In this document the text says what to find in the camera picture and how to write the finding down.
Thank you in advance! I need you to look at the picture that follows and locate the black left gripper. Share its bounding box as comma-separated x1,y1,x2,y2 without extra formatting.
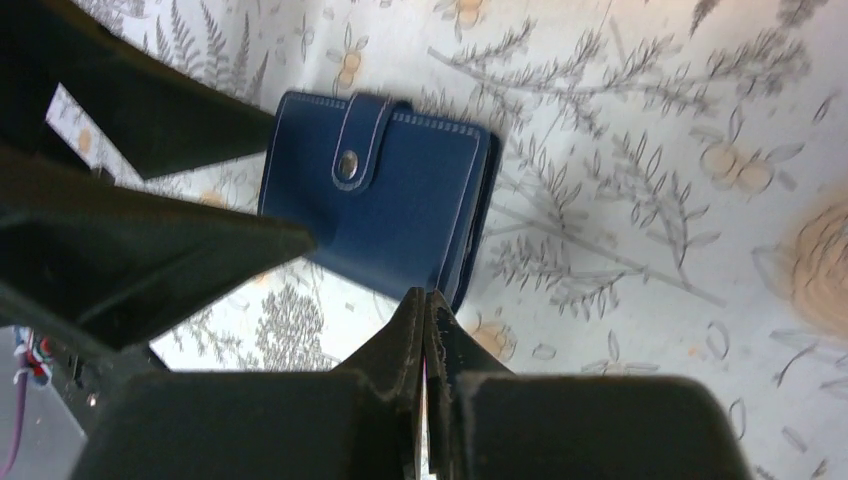
1,148,314,432

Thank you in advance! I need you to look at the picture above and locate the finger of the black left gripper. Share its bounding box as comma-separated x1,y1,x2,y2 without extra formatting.
1,1,274,179

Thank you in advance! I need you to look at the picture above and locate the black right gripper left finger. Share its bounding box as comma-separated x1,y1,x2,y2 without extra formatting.
72,288,425,479

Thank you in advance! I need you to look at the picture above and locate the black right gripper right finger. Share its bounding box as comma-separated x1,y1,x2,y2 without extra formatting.
424,291,750,479

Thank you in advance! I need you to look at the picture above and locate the blue leather card holder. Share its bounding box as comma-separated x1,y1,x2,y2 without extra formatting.
258,91,502,309

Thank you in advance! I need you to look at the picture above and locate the floral table mat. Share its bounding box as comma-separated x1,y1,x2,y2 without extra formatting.
82,1,847,479

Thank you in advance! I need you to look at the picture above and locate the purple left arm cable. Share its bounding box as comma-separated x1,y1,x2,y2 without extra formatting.
0,370,31,475

